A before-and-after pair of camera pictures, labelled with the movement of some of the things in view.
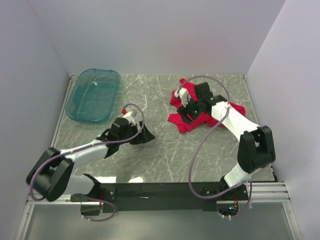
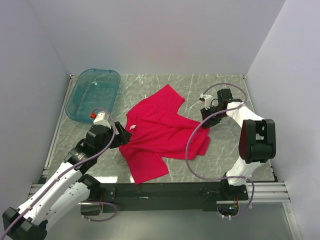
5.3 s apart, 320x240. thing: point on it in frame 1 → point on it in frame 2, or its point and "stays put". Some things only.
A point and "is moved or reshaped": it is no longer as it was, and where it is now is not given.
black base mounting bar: [115, 197] stays put
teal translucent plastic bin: [93, 97] stays put
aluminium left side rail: [55, 138] stays put
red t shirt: [178, 120] is moved or reshaped
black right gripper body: [192, 109] → [215, 119]
